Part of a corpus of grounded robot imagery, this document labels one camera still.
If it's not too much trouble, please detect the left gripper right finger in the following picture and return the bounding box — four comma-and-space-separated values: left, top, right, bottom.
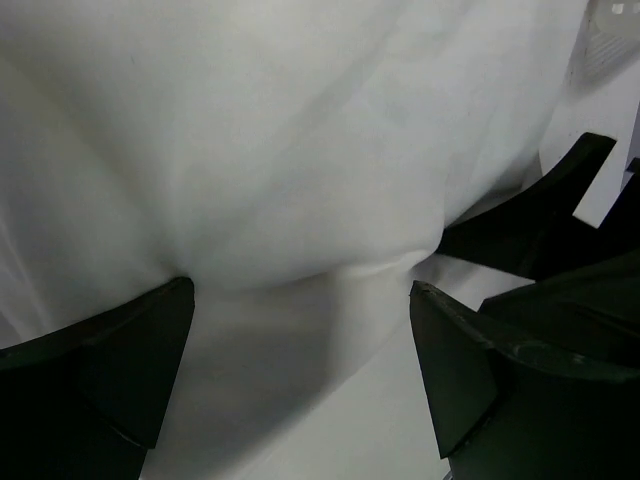
410, 282, 639, 479

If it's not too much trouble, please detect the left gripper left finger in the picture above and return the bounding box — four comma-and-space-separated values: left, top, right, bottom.
1, 277, 194, 480

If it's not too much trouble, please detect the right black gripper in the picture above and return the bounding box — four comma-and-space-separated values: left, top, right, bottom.
436, 133, 639, 369

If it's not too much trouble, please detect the white cartoon print t shirt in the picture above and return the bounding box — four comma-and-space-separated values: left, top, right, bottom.
1, 1, 587, 479

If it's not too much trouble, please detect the white plastic basket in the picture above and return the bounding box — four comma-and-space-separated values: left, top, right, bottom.
568, 0, 639, 93

